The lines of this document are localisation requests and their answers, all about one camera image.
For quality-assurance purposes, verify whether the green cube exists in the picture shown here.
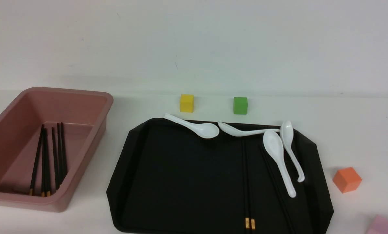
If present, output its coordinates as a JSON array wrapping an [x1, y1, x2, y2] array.
[[233, 97, 248, 115]]

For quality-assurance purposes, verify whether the white ceramic spoon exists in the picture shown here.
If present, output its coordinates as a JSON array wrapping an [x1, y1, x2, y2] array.
[[217, 122, 280, 137], [164, 113, 220, 139], [280, 120, 305, 183], [263, 129, 297, 198]]

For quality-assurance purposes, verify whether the yellow cube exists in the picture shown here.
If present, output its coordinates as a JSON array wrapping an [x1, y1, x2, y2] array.
[[179, 94, 194, 113]]

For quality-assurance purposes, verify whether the plain black chopstick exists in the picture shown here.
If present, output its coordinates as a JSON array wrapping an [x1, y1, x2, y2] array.
[[261, 144, 295, 234], [260, 144, 294, 234]]

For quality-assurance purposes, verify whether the black plastic tray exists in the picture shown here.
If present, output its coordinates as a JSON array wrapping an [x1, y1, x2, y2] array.
[[106, 118, 334, 234]]

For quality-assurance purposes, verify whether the black chopstick gold band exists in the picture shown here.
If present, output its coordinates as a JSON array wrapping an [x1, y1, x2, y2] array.
[[241, 140, 251, 234], [244, 140, 256, 234]]

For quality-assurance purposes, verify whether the pink plastic bin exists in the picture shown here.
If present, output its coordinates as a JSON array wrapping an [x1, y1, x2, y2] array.
[[0, 87, 113, 212]]

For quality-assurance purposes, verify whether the pink cube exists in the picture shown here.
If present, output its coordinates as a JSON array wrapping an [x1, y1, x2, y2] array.
[[365, 215, 388, 234]]

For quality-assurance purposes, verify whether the orange cube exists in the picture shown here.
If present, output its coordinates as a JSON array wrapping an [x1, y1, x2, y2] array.
[[333, 166, 362, 193]]

